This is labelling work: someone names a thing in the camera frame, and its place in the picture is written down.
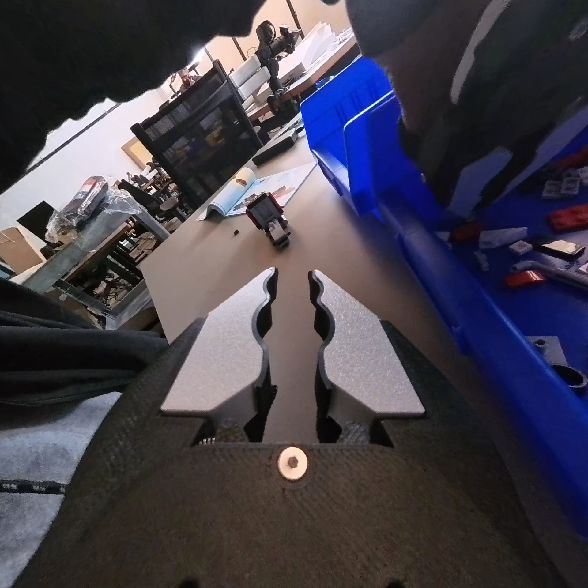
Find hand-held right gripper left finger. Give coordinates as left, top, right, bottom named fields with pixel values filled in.
left=161, top=266, right=279, bottom=425

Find cardboard panel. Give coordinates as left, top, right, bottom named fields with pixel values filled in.
left=121, top=136, right=151, bottom=160

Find cardboard box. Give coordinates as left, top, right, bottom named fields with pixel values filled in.
left=0, top=225, right=47, bottom=276

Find black office chair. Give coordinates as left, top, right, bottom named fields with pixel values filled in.
left=117, top=178, right=190, bottom=222

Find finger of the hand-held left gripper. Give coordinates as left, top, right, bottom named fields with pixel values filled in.
left=527, top=107, right=588, bottom=183
left=447, top=147, right=514, bottom=217

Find red and black brick model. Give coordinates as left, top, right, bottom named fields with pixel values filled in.
left=246, top=193, right=293, bottom=249

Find black wire shelf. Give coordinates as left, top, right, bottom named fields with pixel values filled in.
left=131, top=60, right=265, bottom=207

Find pile of toy bricks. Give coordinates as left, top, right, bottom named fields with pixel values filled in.
left=448, top=152, right=588, bottom=391

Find metal table with plastic wrap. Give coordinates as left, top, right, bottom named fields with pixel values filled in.
left=0, top=181, right=172, bottom=318

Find flat white box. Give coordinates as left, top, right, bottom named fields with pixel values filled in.
left=280, top=23, right=359, bottom=76

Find blue plastic bin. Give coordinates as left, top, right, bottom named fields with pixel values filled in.
left=300, top=56, right=402, bottom=219
left=344, top=89, right=588, bottom=552

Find stacked white boxes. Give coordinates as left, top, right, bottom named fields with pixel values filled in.
left=230, top=55, right=276, bottom=92

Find black wall television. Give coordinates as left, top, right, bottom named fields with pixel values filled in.
left=16, top=200, right=58, bottom=236

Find person's left forearm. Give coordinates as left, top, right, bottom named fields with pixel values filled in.
left=0, top=0, right=414, bottom=196

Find black power bank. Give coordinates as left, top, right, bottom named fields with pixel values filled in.
left=252, top=129, right=298, bottom=167

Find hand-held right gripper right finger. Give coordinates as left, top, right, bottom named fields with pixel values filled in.
left=307, top=269, right=426, bottom=422

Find plastic-wrapped black package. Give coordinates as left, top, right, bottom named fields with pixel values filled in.
left=46, top=175, right=138, bottom=235

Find person's left hand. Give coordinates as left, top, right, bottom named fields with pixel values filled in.
left=379, top=25, right=467, bottom=136

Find open instruction booklet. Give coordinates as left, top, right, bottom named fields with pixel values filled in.
left=198, top=162, right=318, bottom=222

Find wooden table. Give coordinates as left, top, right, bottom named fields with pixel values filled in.
left=248, top=34, right=359, bottom=134

